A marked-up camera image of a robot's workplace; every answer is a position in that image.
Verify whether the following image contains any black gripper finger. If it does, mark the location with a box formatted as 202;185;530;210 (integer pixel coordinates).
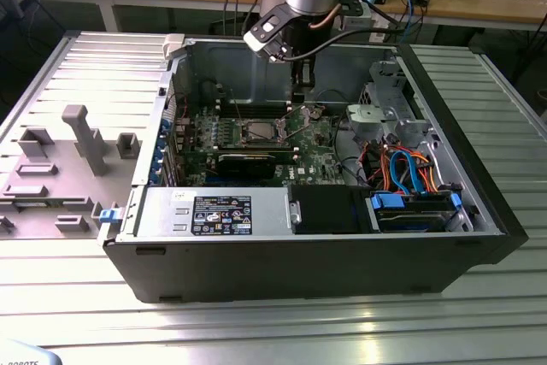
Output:
291;61;316;104

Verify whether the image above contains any metal socket cover frame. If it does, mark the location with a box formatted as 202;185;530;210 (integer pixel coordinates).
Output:
276;104;309;144

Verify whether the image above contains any thin wire locking lever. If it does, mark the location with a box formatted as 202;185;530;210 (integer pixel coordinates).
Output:
282;120;312;146
229;87;247;127

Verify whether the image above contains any silver CPU plate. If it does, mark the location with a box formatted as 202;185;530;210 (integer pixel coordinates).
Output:
249;122;275;144

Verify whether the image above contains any black RAM slot bank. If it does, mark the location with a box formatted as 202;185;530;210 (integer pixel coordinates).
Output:
217;102;294;120
209;144;298;159

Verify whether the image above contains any CPU socket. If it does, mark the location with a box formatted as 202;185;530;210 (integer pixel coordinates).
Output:
240;118;286;146

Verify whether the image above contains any white printed label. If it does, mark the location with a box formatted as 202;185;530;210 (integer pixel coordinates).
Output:
370;18;390;44

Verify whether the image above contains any green motherboard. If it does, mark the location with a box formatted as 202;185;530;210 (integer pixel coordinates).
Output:
177;102;347;189

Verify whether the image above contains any silver metal drive cage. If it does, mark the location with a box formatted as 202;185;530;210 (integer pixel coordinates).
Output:
344;60;431;144

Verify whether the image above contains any black graphics card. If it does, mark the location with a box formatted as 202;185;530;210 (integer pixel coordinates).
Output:
216;151;277;180

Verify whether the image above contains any hard disk in blue carrier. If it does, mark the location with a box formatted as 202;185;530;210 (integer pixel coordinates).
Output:
369;191;463;234

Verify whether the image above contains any silver power supply unit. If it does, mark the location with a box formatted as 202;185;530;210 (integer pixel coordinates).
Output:
136;187;297;241

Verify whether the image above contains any black open PC case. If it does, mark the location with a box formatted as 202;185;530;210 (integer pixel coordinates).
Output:
97;30;529;304

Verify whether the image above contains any grey parts rack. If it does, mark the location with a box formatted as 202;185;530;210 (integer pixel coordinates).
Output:
0;103;142;241

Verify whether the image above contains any blue case latch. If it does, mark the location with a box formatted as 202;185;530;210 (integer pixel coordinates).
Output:
98;208;123;226

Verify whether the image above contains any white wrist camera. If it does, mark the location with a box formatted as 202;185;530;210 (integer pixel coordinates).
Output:
242;3;297;63

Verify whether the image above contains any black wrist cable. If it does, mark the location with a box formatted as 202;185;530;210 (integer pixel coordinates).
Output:
273;26;406;62

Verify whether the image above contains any blue hanging cable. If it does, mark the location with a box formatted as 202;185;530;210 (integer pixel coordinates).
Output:
403;0;422;44

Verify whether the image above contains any blue flat data wire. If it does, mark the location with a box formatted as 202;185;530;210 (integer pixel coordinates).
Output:
389;149;425;196

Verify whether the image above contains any orange wire bundle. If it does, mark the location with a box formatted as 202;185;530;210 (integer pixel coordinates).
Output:
361;141;440;193

